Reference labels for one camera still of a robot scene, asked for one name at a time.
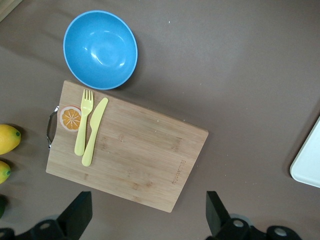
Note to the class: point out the blue bowl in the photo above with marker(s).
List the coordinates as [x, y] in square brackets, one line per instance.
[100, 47]

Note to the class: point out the toy orange slice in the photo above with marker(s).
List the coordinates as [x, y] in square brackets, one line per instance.
[68, 118]

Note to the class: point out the cream bear print tray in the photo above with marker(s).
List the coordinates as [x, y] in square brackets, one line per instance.
[310, 160]

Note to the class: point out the bamboo cutting board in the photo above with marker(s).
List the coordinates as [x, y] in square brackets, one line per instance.
[140, 155]

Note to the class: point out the yellow plastic fork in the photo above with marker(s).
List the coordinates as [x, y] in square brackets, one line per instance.
[82, 132]

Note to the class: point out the yellow lemon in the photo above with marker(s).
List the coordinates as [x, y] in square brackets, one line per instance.
[7, 138]
[3, 172]

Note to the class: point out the yellow plastic knife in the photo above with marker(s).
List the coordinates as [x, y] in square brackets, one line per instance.
[93, 135]

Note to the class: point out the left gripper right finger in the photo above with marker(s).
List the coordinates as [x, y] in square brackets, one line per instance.
[217, 215]

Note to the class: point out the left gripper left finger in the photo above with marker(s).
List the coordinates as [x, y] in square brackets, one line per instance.
[75, 215]

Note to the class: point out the green avocado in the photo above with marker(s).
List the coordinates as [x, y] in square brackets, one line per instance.
[2, 206]

